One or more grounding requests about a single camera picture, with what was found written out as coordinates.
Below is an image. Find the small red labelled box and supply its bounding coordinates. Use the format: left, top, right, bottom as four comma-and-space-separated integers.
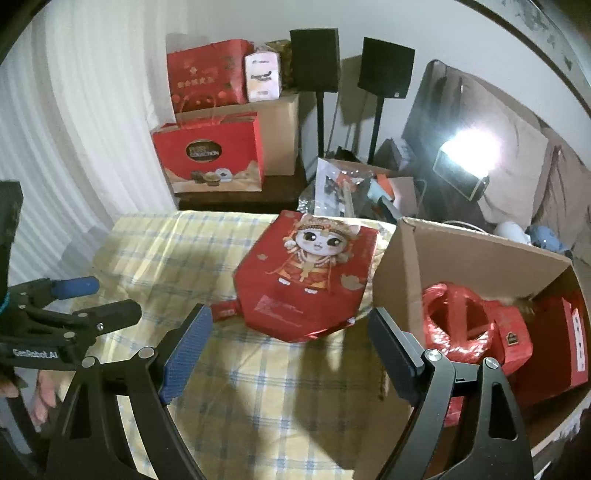
488, 300, 535, 376

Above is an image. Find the white rounded object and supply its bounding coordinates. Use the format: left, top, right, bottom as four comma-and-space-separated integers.
495, 220, 530, 244

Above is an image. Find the white curtain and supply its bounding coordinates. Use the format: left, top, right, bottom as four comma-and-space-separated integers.
0, 28, 178, 287

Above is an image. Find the white pink tissue pack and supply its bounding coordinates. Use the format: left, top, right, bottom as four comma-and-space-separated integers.
245, 50, 282, 102

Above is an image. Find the black speaker on stand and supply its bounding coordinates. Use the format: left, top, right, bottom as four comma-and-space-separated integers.
358, 37, 415, 166
290, 28, 341, 160

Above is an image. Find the red gold-print paper bag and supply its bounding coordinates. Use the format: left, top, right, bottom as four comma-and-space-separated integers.
167, 39, 254, 114

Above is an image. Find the small red tag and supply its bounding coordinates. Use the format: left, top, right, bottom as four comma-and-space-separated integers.
211, 301, 242, 321

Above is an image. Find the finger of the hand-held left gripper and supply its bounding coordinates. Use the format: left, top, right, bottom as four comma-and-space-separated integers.
7, 276, 100, 311
28, 299, 142, 352

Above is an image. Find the bright lamp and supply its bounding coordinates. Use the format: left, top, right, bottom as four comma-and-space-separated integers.
433, 128, 503, 200

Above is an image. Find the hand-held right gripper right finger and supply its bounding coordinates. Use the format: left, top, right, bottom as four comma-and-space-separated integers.
368, 307, 536, 480

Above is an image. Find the blue rounded object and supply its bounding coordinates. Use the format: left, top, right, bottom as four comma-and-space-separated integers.
530, 225, 568, 251

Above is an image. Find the person's left hand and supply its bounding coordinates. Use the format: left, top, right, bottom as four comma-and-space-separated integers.
0, 369, 60, 428

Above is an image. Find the red cartoon girl bag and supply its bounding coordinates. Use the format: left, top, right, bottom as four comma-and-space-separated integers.
233, 210, 380, 343

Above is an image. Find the dark red cardboard box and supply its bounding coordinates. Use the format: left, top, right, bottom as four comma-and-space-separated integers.
512, 295, 588, 408

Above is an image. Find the gold patterned box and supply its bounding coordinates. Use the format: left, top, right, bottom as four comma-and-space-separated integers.
265, 41, 294, 90

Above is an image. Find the large brown cardboard box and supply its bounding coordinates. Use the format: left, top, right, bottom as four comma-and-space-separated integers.
372, 217, 588, 480

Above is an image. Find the red chocolate gift bag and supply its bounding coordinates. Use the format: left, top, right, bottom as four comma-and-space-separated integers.
151, 113, 265, 193

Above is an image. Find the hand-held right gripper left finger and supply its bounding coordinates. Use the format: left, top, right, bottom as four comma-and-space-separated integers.
44, 304, 214, 480

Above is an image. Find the brown cloth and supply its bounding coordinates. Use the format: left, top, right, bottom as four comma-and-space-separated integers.
443, 74, 591, 259

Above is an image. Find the yellow plaid blanket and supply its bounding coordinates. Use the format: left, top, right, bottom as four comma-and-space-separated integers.
90, 210, 399, 480

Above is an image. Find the plain brown cardboard box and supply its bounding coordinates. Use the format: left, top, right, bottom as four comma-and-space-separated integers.
175, 92, 300, 177

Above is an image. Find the clear bag of tools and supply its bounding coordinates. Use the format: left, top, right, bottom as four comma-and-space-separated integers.
299, 157, 419, 219

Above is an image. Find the black flat panel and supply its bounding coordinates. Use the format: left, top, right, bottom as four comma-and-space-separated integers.
401, 59, 465, 155

